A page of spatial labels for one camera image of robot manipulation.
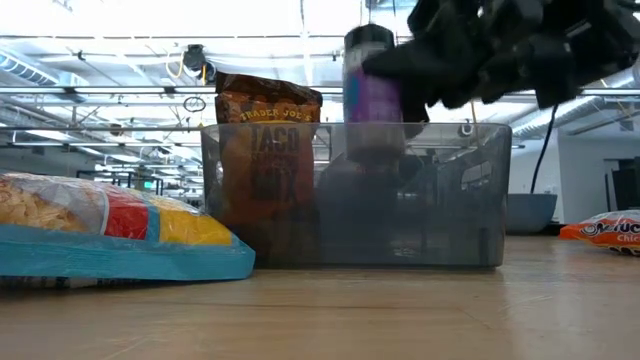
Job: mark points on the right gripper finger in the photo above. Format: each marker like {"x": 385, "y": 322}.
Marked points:
{"x": 415, "y": 107}
{"x": 425, "y": 62}

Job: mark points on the black lid purple label bottle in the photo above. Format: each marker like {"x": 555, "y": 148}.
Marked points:
{"x": 372, "y": 100}

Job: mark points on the brown orange snack packet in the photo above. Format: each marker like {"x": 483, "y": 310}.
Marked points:
{"x": 265, "y": 105}

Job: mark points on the orange white ramen packet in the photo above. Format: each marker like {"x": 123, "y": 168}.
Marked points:
{"x": 605, "y": 230}

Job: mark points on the yellow blue ramen packet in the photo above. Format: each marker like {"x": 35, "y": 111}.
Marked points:
{"x": 125, "y": 225}

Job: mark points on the grey plastic bin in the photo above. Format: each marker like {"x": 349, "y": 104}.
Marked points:
{"x": 450, "y": 225}

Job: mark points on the blue bowl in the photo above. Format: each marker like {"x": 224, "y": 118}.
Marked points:
{"x": 530, "y": 212}

